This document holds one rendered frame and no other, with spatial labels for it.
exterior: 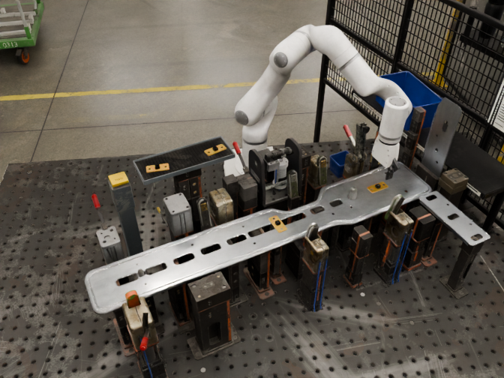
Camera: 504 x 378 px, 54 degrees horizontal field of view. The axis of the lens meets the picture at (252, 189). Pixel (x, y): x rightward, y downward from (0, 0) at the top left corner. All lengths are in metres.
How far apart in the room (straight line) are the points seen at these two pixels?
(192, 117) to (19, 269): 2.38
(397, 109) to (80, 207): 1.53
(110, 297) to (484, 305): 1.42
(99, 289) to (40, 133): 2.80
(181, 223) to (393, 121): 0.84
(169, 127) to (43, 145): 1.00
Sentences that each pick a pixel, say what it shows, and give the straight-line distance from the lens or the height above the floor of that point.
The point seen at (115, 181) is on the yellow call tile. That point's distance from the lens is 1.86.
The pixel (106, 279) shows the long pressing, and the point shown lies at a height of 1.00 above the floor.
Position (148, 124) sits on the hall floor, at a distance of 4.25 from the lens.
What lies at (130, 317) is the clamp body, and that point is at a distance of 1.56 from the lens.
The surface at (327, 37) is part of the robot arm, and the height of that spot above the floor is 1.59.
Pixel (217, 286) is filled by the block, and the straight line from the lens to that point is 1.63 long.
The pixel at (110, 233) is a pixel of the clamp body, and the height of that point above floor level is 1.06.
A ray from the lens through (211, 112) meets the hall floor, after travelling 4.33.
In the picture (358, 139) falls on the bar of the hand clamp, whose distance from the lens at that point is 2.05.
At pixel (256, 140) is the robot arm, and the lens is 2.25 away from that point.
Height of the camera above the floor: 2.33
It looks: 42 degrees down
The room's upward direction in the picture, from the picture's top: straight up
